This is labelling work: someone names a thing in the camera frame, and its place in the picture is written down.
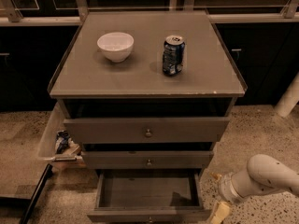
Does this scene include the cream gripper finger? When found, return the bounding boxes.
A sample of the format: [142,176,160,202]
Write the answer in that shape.
[207,201,232,224]

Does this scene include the grey bottom drawer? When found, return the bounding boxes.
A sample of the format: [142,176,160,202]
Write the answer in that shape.
[88,169,210,224]

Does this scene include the grey drawer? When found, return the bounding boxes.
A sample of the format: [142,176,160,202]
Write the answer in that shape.
[82,142,213,169]
[88,169,210,224]
[64,117,229,144]

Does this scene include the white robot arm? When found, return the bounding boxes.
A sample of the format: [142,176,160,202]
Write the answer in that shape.
[204,79,299,224]

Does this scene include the grey drawer cabinet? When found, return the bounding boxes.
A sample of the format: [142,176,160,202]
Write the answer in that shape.
[47,10,249,179]

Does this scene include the grey middle drawer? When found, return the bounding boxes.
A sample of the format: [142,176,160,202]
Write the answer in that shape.
[82,142,213,169]

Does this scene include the grey top drawer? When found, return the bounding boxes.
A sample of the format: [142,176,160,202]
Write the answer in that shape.
[64,117,229,144]

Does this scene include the blue soda can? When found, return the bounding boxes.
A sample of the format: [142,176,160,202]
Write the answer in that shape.
[163,35,185,76]

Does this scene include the dark back counter cabinets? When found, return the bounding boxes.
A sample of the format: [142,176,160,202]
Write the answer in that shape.
[0,0,298,112]

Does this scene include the blue snack bag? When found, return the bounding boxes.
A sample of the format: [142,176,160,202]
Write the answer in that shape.
[55,131,70,154]

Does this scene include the clear plastic bin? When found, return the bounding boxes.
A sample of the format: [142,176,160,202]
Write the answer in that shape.
[38,104,85,169]

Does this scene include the black floor bar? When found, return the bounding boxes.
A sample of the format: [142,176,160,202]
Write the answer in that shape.
[19,164,53,224]

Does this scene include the white ceramic bowl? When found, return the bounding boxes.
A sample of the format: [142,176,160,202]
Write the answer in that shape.
[97,32,135,63]

